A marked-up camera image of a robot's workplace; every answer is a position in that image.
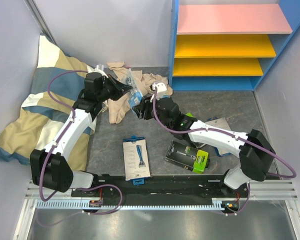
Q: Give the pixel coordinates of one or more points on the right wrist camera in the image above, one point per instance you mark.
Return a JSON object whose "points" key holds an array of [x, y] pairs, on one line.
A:
{"points": [[160, 89]]}

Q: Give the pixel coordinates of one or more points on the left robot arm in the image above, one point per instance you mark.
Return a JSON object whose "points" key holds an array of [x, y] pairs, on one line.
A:
{"points": [[49, 166]]}

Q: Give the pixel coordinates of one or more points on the patchwork pillow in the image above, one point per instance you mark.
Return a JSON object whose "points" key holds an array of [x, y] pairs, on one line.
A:
{"points": [[57, 82]]}

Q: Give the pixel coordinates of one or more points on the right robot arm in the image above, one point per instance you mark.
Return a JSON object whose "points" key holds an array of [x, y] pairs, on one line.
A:
{"points": [[255, 153]]}

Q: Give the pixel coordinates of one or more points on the white box blue razor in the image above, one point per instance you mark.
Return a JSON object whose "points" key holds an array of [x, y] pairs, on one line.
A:
{"points": [[136, 162]]}

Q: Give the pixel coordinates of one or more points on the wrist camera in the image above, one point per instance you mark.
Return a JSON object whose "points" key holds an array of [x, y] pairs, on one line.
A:
{"points": [[160, 89], [100, 69]]}

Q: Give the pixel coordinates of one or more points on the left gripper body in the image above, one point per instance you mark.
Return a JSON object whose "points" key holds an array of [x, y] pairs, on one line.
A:
{"points": [[106, 93]]}

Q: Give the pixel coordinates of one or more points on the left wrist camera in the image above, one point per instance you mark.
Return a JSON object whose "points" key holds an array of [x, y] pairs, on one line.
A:
{"points": [[100, 69]]}

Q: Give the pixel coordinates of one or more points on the slotted cable duct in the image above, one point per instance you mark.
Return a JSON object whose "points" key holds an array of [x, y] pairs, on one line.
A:
{"points": [[80, 204]]}

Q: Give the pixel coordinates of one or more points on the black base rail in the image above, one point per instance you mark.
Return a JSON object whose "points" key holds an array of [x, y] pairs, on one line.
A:
{"points": [[172, 189]]}

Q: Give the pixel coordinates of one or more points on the blue blister razor pack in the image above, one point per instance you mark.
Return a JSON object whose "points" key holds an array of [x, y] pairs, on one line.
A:
{"points": [[134, 95]]}

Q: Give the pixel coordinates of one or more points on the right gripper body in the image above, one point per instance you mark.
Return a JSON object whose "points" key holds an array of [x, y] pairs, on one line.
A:
{"points": [[145, 100]]}

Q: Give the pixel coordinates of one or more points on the blue shelf unit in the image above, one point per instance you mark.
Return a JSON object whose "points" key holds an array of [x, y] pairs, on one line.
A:
{"points": [[219, 45]]}

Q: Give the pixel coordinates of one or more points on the white razor box right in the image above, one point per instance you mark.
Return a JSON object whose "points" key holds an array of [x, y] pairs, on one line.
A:
{"points": [[223, 124]]}

